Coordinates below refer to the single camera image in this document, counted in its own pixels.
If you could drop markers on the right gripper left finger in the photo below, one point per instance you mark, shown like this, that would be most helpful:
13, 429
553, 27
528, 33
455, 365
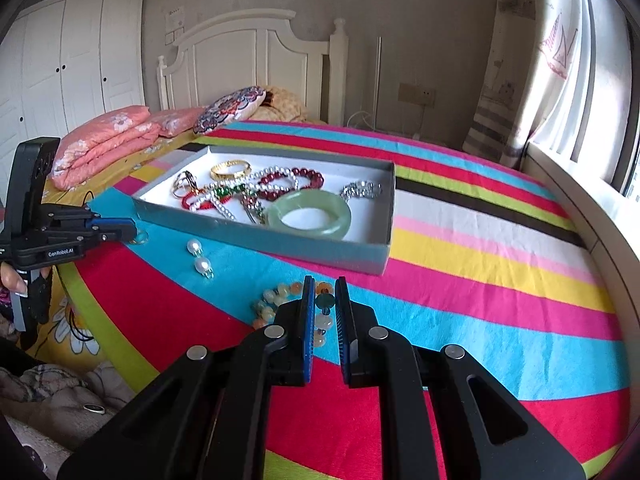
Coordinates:
205, 416

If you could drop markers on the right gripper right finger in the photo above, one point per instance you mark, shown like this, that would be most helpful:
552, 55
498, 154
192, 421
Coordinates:
443, 415

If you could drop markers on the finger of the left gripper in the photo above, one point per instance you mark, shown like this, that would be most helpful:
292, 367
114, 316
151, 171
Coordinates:
107, 237
111, 224

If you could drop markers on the gold bangle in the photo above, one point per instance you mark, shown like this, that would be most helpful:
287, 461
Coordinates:
230, 170

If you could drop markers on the gold ornate hair clip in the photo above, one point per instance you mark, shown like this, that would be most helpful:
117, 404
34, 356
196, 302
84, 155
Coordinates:
253, 208

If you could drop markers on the green jade bangle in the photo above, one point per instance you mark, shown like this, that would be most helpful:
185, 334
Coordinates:
311, 212

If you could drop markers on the gold scarf ring cluster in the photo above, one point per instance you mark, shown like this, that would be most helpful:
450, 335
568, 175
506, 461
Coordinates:
184, 184

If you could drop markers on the grey shallow jewelry box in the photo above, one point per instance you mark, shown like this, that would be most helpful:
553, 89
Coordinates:
215, 211

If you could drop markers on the person left hand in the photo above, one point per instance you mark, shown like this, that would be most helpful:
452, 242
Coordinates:
13, 283

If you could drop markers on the yellow floral bed sheet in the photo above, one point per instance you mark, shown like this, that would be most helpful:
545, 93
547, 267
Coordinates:
79, 333

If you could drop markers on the round embroidered cushion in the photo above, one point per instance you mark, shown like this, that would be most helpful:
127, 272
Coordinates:
234, 107

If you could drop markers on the white wardrobe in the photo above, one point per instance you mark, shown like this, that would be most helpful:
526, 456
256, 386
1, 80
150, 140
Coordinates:
64, 62

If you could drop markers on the striped colourful blanket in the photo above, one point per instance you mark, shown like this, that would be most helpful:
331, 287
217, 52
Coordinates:
481, 256

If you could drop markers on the beige plush toy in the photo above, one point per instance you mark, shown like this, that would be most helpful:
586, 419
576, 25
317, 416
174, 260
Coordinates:
280, 105

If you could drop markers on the white wooden headboard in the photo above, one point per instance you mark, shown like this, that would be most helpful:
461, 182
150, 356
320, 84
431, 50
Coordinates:
256, 47

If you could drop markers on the patterned beige curtain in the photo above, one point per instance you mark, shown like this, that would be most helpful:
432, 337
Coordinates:
559, 74

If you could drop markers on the window frame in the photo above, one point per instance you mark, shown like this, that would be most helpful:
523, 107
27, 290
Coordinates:
600, 185

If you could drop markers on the wall power socket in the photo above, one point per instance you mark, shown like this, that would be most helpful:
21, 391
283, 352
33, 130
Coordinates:
416, 95

